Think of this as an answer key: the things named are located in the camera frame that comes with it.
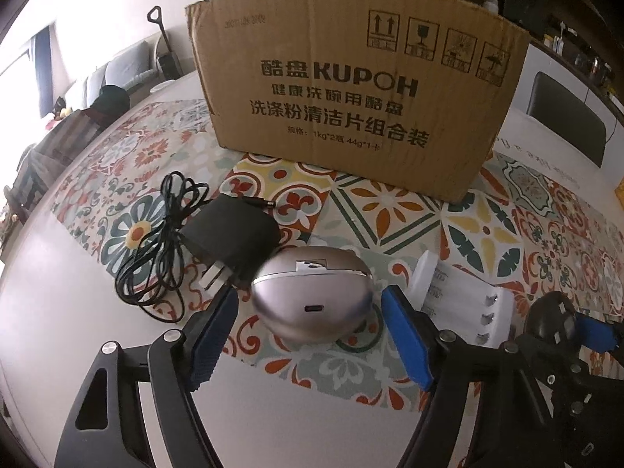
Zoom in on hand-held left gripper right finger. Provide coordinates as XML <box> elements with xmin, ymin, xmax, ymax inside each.
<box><xmin>381</xmin><ymin>285</ymin><xmax>548</xmax><ymax>468</ymax></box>

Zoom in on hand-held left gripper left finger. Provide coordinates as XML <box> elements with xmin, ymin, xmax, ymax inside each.
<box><xmin>53</xmin><ymin>285</ymin><xmax>241</xmax><ymax>468</ymax></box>

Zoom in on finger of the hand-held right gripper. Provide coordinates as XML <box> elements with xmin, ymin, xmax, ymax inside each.
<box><xmin>575</xmin><ymin>314</ymin><xmax>624</xmax><ymax>356</ymax></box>
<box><xmin>519</xmin><ymin>336</ymin><xmax>624</xmax><ymax>468</ymax></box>

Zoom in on silver oval device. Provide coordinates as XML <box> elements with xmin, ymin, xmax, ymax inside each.
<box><xmin>250</xmin><ymin>246</ymin><xmax>374</xmax><ymax>344</ymax></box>

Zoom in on brown cardboard box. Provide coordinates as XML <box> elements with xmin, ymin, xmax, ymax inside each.
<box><xmin>184</xmin><ymin>0</ymin><xmax>531</xmax><ymax>204</ymax></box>

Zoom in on white battery charger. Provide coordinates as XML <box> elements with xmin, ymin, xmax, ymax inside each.
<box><xmin>412</xmin><ymin>250</ymin><xmax>518</xmax><ymax>352</ymax></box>

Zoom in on floral printed table mat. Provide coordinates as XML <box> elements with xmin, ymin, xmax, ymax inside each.
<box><xmin>0</xmin><ymin>71</ymin><xmax>624</xmax><ymax>468</ymax></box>

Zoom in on dark dining chair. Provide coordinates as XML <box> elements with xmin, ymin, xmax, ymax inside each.
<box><xmin>529</xmin><ymin>72</ymin><xmax>608</xmax><ymax>167</ymax></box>

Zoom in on white counter cabinet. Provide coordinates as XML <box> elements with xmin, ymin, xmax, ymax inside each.
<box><xmin>507</xmin><ymin>39</ymin><xmax>624</xmax><ymax>169</ymax></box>

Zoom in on grey sofa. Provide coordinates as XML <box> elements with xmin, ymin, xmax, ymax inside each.
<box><xmin>63</xmin><ymin>39</ymin><xmax>163</xmax><ymax>108</ymax></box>

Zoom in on dark blue curtain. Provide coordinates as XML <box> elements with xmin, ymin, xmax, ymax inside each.
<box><xmin>32</xmin><ymin>27</ymin><xmax>55</xmax><ymax>119</ymax></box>

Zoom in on black power adapter with cable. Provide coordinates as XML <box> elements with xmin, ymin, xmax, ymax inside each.
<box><xmin>114</xmin><ymin>170</ymin><xmax>282</xmax><ymax>325</ymax></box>

